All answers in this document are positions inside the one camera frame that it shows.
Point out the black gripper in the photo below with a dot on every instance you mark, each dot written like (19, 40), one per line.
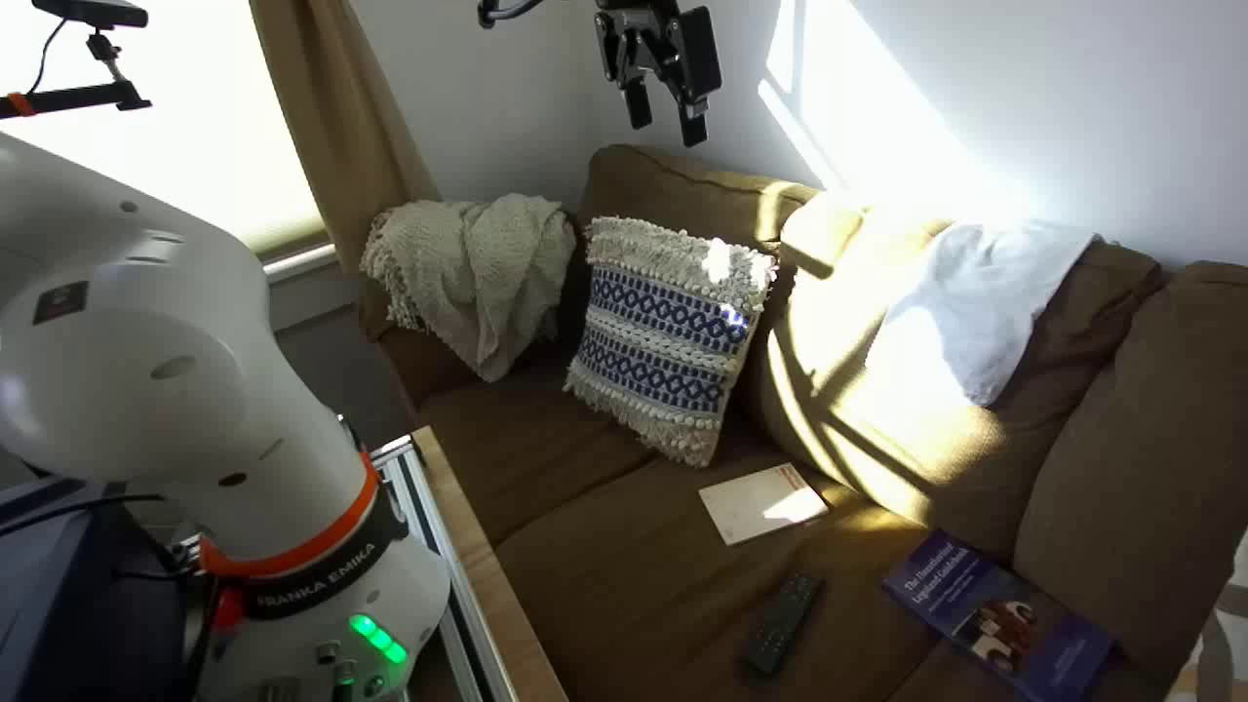
(657, 40)

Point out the dark grey remote control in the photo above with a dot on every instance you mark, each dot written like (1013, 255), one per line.
(783, 625)

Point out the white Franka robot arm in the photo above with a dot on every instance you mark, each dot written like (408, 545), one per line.
(142, 378)

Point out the blue white patterned pillow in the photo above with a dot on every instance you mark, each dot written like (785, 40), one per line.
(666, 337)

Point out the cream knit blanket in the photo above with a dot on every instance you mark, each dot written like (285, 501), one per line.
(475, 280)

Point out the tan curtain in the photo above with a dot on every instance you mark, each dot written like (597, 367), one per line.
(344, 131)

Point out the white paper card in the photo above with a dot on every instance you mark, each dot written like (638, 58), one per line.
(763, 501)

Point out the brown fabric sofa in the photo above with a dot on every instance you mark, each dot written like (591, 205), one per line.
(627, 570)

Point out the wooden table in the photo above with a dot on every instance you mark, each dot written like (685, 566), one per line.
(483, 570)

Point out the blue booklet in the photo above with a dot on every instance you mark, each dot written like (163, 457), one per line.
(998, 616)

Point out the aluminium frame rail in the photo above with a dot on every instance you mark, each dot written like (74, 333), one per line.
(430, 521)

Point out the black camera on stand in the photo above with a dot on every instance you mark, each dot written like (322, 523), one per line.
(84, 54)

